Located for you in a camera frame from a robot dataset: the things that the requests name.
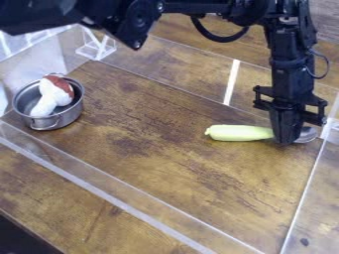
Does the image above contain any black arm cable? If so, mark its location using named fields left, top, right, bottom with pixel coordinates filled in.
left=190, top=14, right=253, bottom=44

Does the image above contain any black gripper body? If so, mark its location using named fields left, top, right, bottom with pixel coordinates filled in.
left=254, top=85, right=329, bottom=126

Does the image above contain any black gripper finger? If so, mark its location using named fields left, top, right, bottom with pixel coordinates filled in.
left=269, top=108, right=283, bottom=143
left=282, top=110, right=303, bottom=144

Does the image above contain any plush mushroom toy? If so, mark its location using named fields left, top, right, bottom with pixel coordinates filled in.
left=30, top=75, right=75, bottom=117

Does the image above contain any small silver metal pot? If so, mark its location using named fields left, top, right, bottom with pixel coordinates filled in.
left=12, top=74, right=86, bottom=131

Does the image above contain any clear acrylic barrier panel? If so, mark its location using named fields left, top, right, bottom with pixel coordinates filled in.
left=0, top=120, right=265, bottom=254

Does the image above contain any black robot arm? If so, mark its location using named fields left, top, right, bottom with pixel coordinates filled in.
left=0, top=0, right=327, bottom=144

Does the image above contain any clear acrylic triangular bracket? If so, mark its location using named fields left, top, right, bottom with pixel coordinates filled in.
left=77, top=28, right=117, bottom=62

